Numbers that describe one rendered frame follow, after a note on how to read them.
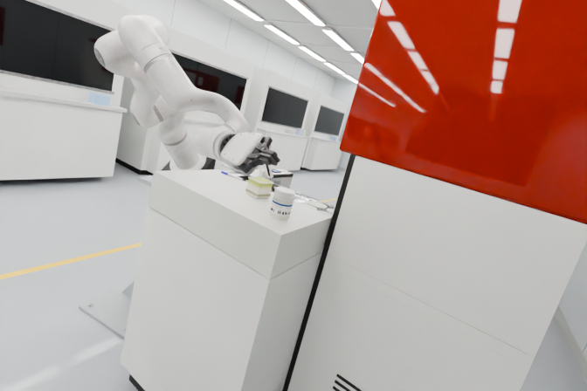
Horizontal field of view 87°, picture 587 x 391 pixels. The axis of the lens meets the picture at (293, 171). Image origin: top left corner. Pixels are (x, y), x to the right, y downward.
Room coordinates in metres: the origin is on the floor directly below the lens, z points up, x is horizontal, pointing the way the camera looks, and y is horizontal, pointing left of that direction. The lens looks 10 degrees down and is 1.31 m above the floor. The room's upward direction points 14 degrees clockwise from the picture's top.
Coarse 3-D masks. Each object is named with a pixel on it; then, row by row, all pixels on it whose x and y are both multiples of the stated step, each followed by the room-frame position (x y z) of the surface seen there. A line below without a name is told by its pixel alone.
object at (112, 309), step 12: (144, 180) 1.47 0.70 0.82; (120, 288) 1.73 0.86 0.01; (132, 288) 1.67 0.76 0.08; (96, 300) 1.58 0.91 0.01; (108, 300) 1.60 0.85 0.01; (120, 300) 1.63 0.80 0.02; (96, 312) 1.49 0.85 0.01; (108, 312) 1.51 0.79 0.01; (120, 312) 1.53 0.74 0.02; (108, 324) 1.44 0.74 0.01; (120, 324) 1.46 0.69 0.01; (120, 336) 1.39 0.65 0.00
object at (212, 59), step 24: (168, 48) 4.15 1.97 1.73; (192, 48) 4.47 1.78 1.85; (216, 48) 4.83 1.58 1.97; (192, 72) 4.54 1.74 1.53; (216, 72) 4.91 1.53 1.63; (240, 72) 5.36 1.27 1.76; (240, 96) 5.46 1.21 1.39; (192, 120) 4.37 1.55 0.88; (216, 120) 5.08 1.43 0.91; (120, 144) 4.35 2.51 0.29; (144, 144) 4.07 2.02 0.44; (144, 168) 4.12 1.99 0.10; (216, 168) 4.97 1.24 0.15
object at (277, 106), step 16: (256, 80) 6.09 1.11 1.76; (272, 80) 6.12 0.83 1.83; (288, 80) 6.58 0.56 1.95; (256, 96) 6.05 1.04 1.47; (272, 96) 6.21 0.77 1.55; (288, 96) 6.70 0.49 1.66; (304, 96) 7.23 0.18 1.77; (256, 112) 6.00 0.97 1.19; (272, 112) 6.32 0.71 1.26; (288, 112) 6.82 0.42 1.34; (304, 112) 7.38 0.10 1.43; (256, 128) 6.00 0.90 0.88; (272, 128) 6.43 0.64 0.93; (288, 128) 6.96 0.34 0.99; (272, 144) 6.17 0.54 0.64; (288, 144) 6.69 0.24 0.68; (304, 144) 7.27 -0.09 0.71; (288, 160) 6.82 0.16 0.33
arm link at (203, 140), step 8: (200, 128) 0.89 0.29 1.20; (208, 128) 0.88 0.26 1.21; (216, 128) 0.86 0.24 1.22; (224, 128) 0.86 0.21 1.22; (200, 136) 0.85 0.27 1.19; (208, 136) 0.83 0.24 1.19; (216, 136) 0.80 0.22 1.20; (192, 144) 0.88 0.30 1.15; (200, 144) 0.84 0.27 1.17; (208, 144) 0.81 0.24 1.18; (200, 152) 0.86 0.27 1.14; (208, 152) 0.82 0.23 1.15
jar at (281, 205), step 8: (280, 192) 0.98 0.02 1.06; (288, 192) 0.99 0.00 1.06; (280, 200) 0.98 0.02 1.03; (288, 200) 0.99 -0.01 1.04; (272, 208) 0.99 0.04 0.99; (280, 208) 0.98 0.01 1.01; (288, 208) 0.99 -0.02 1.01; (272, 216) 0.99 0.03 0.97; (280, 216) 0.98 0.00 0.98; (288, 216) 1.00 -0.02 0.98
